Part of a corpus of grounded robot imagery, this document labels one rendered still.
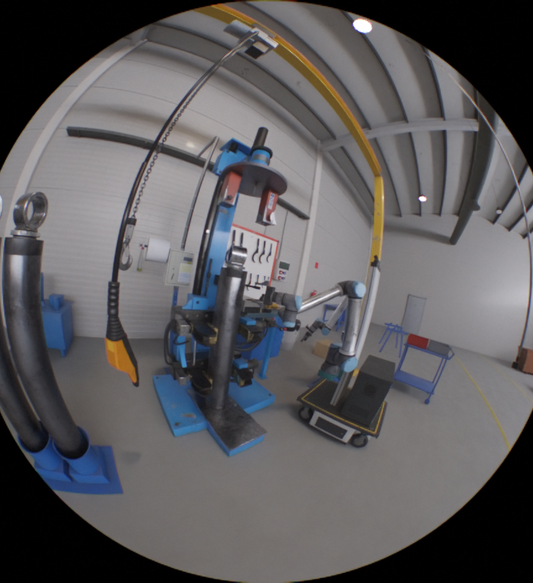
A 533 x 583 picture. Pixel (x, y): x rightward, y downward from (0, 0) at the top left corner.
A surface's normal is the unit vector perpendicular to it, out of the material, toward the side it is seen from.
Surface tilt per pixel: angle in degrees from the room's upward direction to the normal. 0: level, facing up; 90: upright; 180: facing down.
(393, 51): 173
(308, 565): 0
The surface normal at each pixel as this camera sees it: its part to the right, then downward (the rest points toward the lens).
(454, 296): -0.72, -0.08
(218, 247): 0.67, 0.19
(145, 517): 0.18, -0.98
